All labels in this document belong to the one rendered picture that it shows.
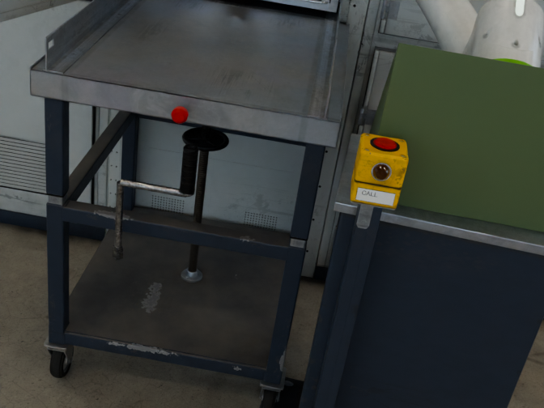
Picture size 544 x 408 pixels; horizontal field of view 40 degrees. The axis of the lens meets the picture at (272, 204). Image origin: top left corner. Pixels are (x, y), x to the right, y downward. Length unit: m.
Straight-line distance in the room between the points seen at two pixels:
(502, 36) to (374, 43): 0.67
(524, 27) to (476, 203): 0.35
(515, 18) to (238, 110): 0.55
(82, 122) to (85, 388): 0.80
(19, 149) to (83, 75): 0.95
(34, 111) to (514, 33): 1.45
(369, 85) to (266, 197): 0.48
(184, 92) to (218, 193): 0.89
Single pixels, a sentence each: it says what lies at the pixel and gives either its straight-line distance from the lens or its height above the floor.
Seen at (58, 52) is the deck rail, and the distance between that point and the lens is 1.60.
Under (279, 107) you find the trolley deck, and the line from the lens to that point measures 1.48.
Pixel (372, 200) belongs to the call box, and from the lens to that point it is 1.27.
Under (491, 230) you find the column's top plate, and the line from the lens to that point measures 1.42.
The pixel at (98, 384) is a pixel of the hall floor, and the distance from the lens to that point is 2.02.
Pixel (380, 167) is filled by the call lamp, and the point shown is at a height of 0.88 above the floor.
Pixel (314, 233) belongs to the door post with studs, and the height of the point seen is 0.17.
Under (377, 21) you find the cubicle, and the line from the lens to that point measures 2.10.
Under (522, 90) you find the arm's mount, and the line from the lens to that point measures 1.34.
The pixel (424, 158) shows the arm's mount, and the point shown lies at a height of 0.85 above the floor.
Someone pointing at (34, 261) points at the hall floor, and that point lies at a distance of 2.45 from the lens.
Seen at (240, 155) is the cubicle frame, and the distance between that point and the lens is 2.27.
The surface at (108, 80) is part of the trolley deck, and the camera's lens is 1.52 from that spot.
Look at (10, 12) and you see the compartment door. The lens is 1.86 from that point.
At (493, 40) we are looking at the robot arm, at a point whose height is 1.03.
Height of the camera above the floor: 1.41
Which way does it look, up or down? 30 degrees down
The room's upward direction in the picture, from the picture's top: 9 degrees clockwise
